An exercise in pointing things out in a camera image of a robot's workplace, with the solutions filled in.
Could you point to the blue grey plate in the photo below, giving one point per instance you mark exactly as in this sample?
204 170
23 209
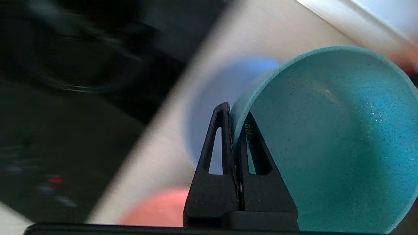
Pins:
209 94

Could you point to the pink plate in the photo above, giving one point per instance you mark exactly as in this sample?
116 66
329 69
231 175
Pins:
156 209

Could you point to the black glass cooktop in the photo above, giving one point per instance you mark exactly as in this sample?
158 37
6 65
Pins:
49 130

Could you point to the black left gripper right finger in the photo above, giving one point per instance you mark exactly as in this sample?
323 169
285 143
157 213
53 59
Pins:
271 202

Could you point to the teal bowl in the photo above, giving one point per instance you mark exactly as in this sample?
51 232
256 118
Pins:
343 147

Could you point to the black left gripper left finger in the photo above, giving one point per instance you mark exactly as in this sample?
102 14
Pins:
209 202

